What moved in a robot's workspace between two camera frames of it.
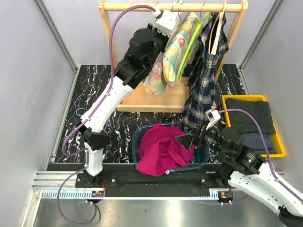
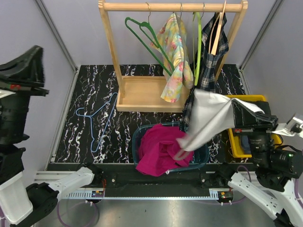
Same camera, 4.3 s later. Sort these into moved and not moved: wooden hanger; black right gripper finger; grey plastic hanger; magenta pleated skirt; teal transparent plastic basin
Moved: black right gripper finger; grey plastic hanger
Not moved: wooden hanger; teal transparent plastic basin; magenta pleated skirt
